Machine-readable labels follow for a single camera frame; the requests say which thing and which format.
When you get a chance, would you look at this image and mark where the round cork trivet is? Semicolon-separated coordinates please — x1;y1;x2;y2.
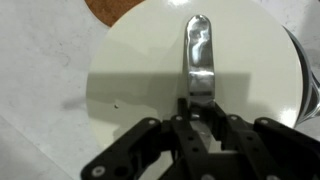
84;0;144;27

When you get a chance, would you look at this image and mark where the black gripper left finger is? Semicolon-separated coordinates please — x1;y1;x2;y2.
80;118;186;180

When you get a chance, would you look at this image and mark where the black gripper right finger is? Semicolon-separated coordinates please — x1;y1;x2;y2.
213;115;320;180

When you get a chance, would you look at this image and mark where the cream pot lid steel handle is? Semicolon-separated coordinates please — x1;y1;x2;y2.
86;0;303;147

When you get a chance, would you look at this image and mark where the cream pot with steel handle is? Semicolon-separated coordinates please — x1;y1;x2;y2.
286;29;320;125

